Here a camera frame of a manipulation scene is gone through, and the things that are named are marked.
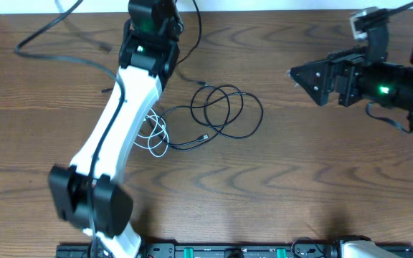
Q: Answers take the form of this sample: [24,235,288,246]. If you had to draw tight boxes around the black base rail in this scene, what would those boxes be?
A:
[55,242,413,258]

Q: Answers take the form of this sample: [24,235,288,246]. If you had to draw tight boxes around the left camera cable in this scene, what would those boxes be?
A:
[14,0,127,258]

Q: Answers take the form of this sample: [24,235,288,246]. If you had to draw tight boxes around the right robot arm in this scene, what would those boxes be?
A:
[288,7,413,133]

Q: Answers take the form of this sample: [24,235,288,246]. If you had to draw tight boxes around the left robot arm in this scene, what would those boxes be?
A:
[48,0,184,257]

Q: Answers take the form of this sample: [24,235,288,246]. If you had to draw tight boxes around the white usb cable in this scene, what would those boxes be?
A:
[134,107,170,158]

